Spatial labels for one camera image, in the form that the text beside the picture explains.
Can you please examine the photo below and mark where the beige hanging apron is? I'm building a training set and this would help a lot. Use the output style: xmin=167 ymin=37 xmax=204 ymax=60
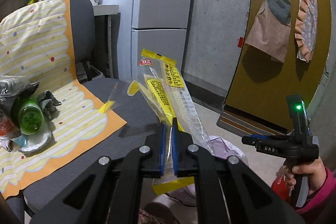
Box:
xmin=245 ymin=0 xmax=291 ymax=63

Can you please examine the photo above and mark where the ruffled patterned hanging apron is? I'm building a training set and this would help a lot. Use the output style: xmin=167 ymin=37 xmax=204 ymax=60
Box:
xmin=294 ymin=0 xmax=318 ymax=63

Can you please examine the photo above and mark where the right hand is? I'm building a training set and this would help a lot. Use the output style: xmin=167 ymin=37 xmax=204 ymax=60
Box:
xmin=284 ymin=157 xmax=326 ymax=195

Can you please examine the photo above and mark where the red white instant noodle cup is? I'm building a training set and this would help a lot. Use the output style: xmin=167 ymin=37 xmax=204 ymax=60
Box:
xmin=0 ymin=111 xmax=17 ymax=152

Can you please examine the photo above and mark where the yellow striped orange-edged cloth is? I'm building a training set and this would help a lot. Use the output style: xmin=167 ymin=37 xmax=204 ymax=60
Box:
xmin=1 ymin=0 xmax=125 ymax=198

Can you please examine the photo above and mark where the clear plastic storage box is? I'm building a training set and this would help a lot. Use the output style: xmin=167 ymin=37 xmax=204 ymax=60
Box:
xmin=75 ymin=61 xmax=105 ymax=84

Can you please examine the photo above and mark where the black plastic food tray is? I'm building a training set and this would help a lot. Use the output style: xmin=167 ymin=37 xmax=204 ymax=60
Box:
xmin=1 ymin=76 xmax=39 ymax=107

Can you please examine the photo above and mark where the yellow clear snack wrapper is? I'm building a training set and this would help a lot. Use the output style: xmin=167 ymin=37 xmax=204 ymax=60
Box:
xmin=127 ymin=49 xmax=215 ymax=196

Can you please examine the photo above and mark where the mustard yellow door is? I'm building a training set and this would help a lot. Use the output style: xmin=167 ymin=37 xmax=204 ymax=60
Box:
xmin=225 ymin=0 xmax=331 ymax=133

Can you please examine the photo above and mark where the red plastic bag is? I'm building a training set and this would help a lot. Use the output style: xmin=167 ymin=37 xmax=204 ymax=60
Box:
xmin=271 ymin=165 xmax=296 ymax=203

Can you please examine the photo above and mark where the striped brown doormat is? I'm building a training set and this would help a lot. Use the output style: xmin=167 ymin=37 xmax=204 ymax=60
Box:
xmin=217 ymin=105 xmax=291 ymax=137

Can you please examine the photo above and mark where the grey office chair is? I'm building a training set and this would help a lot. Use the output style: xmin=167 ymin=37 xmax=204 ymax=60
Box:
xmin=7 ymin=0 xmax=169 ymax=217

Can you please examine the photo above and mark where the green plastic bottle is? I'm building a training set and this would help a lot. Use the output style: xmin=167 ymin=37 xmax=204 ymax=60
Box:
xmin=13 ymin=97 xmax=44 ymax=135

